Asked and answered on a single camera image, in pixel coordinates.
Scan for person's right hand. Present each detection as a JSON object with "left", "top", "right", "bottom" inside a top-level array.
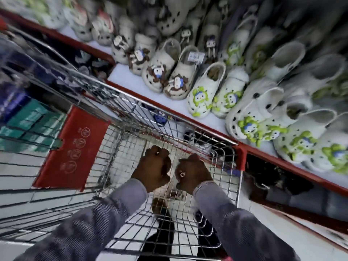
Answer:
[{"left": 175, "top": 153, "right": 214, "bottom": 195}]

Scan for person's left hand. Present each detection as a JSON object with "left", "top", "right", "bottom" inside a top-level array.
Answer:
[{"left": 131, "top": 145, "right": 172, "bottom": 193}]

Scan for metal wire shopping cart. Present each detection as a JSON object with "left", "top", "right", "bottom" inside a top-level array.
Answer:
[{"left": 0, "top": 24, "right": 248, "bottom": 261}]

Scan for person's left forearm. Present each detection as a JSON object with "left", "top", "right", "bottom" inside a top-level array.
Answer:
[{"left": 14, "top": 179, "right": 149, "bottom": 261}]

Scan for person's right forearm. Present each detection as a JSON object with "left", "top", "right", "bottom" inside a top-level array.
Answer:
[{"left": 193, "top": 181, "right": 301, "bottom": 261}]

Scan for person's right leg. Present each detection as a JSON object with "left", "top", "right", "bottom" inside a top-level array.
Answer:
[{"left": 194, "top": 210, "right": 227, "bottom": 261}]

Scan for person's leg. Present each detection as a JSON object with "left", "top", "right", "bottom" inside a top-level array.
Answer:
[
  {"left": 194, "top": 210, "right": 227, "bottom": 261},
  {"left": 139, "top": 198, "right": 175, "bottom": 261}
]

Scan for person's left leg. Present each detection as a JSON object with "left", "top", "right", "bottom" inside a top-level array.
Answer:
[{"left": 139, "top": 198, "right": 175, "bottom": 261}]

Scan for row of green-charm white clogs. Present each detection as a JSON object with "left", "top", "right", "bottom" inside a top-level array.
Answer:
[{"left": 186, "top": 5, "right": 348, "bottom": 175}]

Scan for red-edged white display shelf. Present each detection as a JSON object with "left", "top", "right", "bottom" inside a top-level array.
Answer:
[{"left": 0, "top": 8, "right": 348, "bottom": 191}]

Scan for row of brown-charm white clogs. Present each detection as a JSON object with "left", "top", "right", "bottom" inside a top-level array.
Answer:
[{"left": 111, "top": 0, "right": 227, "bottom": 101}]

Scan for row of dark shoes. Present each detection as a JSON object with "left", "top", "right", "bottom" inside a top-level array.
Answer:
[{"left": 243, "top": 154, "right": 316, "bottom": 204}]

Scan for red cart seat flap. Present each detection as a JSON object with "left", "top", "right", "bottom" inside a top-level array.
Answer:
[{"left": 33, "top": 106, "right": 111, "bottom": 192}]

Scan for white price tag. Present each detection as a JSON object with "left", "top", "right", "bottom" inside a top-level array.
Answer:
[{"left": 188, "top": 51, "right": 206, "bottom": 64}]

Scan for stack of teal boxes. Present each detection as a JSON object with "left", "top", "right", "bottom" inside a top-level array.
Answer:
[{"left": 0, "top": 99, "right": 67, "bottom": 153}]

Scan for row of pink-charm white clogs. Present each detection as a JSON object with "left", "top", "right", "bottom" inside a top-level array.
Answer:
[{"left": 24, "top": 0, "right": 115, "bottom": 47}]

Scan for blue package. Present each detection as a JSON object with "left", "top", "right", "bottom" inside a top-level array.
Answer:
[{"left": 0, "top": 85, "right": 29, "bottom": 124}]

